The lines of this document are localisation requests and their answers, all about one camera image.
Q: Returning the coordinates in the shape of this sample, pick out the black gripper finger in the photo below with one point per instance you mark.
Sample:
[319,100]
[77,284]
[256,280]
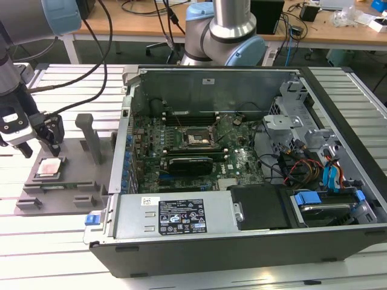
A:
[25,150]
[51,130]

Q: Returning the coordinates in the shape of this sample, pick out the silver CPU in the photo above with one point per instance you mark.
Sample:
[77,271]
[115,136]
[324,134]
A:
[50,166]

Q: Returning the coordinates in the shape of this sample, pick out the metal locking lever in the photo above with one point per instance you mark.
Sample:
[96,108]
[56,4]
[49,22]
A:
[180,124]

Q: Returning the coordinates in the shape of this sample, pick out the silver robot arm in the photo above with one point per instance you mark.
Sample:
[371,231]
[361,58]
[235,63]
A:
[225,27]

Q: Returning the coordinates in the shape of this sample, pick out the CPU socket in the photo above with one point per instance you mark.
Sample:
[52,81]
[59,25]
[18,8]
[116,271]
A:
[196,139]

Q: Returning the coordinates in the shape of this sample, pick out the green RAM stick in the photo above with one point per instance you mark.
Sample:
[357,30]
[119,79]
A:
[196,152]
[69,185]

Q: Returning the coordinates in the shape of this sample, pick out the grey parts rack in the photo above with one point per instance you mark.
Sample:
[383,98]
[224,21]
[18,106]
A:
[72,199]

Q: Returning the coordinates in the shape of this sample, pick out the blue case latch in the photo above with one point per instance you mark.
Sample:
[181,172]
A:
[92,219]

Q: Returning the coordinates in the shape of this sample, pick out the grey power supply unit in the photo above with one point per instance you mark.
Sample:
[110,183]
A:
[136,217]

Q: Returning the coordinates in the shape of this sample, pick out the wooden desk white legs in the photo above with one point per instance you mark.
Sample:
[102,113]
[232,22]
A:
[332,34]
[136,25]

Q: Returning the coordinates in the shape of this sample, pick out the black chair base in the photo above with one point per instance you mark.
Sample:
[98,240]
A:
[157,46]

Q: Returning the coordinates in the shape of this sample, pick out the black RAM slot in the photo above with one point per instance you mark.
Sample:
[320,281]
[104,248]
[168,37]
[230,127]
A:
[199,123]
[196,120]
[193,117]
[193,114]

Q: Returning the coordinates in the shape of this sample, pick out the black graphics card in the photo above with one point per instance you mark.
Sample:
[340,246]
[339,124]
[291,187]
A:
[190,166]

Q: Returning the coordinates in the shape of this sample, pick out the silver finned heatsink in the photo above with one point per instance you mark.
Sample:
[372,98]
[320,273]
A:
[227,185]

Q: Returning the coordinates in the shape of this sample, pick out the green motherboard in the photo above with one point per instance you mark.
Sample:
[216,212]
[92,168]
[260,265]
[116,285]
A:
[236,151]

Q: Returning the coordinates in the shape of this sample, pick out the round coin cell battery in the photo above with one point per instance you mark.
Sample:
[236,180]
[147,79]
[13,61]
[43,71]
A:
[237,121]

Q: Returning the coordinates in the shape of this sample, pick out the black open PC case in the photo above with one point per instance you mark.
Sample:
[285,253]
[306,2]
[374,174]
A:
[211,256]

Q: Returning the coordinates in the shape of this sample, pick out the black plastic shroud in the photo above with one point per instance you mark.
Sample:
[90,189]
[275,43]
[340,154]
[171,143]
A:
[260,208]

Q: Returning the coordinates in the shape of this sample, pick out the metal drive cage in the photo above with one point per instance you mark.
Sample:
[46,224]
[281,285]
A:
[281,122]

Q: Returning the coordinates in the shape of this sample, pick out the white power strip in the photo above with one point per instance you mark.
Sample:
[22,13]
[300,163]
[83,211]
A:
[270,57]

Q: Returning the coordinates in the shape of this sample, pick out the small black box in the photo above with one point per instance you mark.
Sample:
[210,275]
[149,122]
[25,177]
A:
[308,13]

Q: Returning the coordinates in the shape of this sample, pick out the hard disk blue carrier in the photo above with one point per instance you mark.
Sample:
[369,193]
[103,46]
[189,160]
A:
[326,214]

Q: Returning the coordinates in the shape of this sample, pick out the pale blue plastic box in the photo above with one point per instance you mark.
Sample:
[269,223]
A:
[338,57]

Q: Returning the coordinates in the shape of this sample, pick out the grey laptop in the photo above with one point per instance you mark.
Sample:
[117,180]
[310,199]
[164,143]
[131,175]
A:
[337,3]

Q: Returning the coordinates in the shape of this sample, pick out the clear plastic bags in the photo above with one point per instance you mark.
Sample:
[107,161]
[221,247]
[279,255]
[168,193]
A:
[347,16]

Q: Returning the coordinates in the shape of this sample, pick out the white cardboard box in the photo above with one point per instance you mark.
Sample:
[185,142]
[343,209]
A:
[379,25]

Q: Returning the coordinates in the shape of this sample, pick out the small blue box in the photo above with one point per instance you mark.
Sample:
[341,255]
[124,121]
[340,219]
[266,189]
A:
[377,4]

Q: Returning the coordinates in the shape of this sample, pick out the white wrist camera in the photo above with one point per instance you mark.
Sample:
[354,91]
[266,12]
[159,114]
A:
[18,136]

